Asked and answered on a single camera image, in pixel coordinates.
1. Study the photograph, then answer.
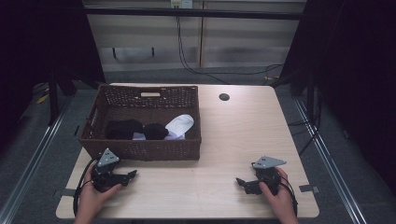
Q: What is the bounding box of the large black sock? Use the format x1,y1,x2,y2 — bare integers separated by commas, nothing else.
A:
105,119,145,141

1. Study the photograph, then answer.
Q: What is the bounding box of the person's right hand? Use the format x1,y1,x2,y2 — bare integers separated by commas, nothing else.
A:
258,166,300,224

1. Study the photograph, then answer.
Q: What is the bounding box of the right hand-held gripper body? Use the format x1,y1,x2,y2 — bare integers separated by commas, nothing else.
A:
251,155,288,197

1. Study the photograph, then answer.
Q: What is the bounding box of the black wall cable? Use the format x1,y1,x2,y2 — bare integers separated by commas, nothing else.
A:
176,15,285,86

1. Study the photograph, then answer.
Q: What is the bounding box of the white wall socket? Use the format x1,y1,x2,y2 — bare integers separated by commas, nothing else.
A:
170,0,194,9

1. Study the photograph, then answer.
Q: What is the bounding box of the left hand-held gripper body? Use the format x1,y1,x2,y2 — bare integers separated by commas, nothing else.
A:
91,147,126,192

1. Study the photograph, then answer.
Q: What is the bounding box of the metal floor rail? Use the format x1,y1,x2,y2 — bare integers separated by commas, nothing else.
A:
293,99,368,224
0,104,71,224

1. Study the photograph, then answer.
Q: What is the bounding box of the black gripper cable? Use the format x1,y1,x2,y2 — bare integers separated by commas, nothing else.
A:
277,175,299,217
72,158,99,217

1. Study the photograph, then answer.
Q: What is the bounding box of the black metal stand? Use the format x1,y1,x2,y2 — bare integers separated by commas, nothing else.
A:
47,78,78,127

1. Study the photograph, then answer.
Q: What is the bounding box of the small black sock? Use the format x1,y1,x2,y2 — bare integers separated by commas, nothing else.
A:
142,122,170,141

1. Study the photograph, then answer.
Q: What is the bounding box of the black horizontal frame bar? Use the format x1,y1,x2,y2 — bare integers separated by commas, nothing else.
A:
83,7,305,21

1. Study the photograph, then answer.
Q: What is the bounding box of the black curtain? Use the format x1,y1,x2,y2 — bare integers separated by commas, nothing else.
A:
274,0,396,195
0,0,106,150

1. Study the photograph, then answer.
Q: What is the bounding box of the person's left hand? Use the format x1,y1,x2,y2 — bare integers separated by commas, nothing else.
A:
74,163,123,224

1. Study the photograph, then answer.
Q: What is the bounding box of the brown wicker basket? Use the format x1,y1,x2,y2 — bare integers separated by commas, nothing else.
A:
78,84,203,161

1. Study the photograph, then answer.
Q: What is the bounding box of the pale lavender sock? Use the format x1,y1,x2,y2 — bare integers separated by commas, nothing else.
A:
132,132,187,141

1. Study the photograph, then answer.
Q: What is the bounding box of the white sock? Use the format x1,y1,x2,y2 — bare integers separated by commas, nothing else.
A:
164,113,195,140

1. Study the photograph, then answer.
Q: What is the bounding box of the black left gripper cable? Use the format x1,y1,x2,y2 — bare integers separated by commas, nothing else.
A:
72,158,99,217

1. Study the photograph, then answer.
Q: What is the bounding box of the grey tape strip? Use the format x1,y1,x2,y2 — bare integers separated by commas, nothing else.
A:
298,184,321,194
52,188,78,198

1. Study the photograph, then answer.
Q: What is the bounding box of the black floor cable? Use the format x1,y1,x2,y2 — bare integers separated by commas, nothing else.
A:
288,90,323,157

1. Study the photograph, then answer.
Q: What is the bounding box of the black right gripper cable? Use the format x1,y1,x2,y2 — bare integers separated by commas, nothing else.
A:
277,175,299,217

